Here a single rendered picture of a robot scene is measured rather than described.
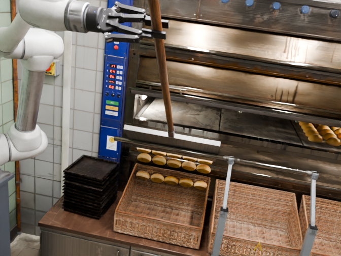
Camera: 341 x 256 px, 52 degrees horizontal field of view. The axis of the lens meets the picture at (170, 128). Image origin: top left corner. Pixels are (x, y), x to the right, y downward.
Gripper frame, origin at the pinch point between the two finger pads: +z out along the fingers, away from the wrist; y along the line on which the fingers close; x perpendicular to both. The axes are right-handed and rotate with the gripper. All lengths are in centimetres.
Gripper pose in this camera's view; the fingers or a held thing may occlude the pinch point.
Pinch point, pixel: (156, 28)
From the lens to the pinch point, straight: 107.3
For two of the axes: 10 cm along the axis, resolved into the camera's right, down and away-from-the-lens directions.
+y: -2.0, 9.3, -3.1
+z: 9.8, 1.7, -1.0
